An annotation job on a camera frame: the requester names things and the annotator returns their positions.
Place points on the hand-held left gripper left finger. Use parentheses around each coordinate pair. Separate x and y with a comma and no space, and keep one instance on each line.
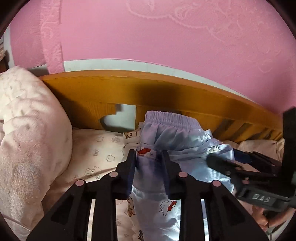
(131,166)

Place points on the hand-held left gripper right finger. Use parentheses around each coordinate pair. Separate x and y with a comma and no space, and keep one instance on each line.
(167,169)

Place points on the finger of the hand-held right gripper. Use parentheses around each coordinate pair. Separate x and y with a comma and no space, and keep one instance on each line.
(241,156)
(219,163)

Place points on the blue satin cat-print pants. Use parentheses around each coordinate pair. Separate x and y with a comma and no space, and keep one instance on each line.
(175,136)

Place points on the person's right hand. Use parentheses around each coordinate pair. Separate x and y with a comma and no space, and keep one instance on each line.
(262,217)

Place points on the pink printed pillow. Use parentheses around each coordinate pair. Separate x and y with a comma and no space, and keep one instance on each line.
(259,146)

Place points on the pink printed bed sheet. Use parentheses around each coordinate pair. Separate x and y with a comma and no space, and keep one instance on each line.
(97,150)

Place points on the pink fluffy quilt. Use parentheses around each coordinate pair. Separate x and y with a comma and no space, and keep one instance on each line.
(32,127)

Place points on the wooden bed rail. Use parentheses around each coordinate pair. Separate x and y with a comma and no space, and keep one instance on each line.
(92,92)

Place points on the large pink lace-print wall sheet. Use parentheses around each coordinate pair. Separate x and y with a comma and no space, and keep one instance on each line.
(161,34)

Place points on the narrow pink lace-print wall sheet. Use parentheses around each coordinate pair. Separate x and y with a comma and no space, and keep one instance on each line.
(52,41)

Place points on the small pink wall sheet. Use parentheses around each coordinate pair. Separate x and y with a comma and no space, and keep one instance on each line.
(25,39)

